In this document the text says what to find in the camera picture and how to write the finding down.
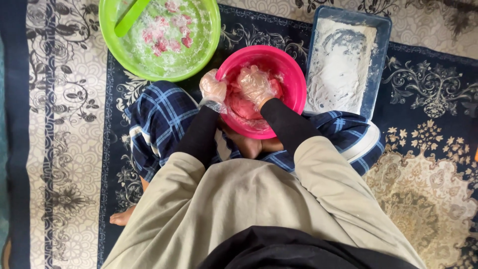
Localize person's left hand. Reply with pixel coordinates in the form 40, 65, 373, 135
199, 69, 228, 113

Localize person's right hand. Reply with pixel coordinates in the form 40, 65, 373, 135
237, 65, 278, 111

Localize pink plastic bowl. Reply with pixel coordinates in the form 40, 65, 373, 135
215, 45, 307, 140

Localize floured pink dough pieces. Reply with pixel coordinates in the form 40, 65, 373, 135
142, 1, 193, 57

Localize person's plaid trousers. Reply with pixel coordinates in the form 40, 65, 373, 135
124, 80, 386, 183

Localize white flour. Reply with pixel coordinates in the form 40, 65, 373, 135
304, 18, 378, 115

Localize green plastic bowl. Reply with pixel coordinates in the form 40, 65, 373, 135
99, 0, 221, 82

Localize green plastic spatula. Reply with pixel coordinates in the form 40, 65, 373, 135
114, 0, 151, 38

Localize blue plastic tray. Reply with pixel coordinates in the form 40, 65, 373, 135
303, 5, 393, 121

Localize person's beige top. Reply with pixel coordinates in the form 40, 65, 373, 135
101, 135, 427, 269

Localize navy patterned carpet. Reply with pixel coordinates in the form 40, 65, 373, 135
0, 0, 478, 269

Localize person's black scarf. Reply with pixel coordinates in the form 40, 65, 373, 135
197, 226, 420, 269

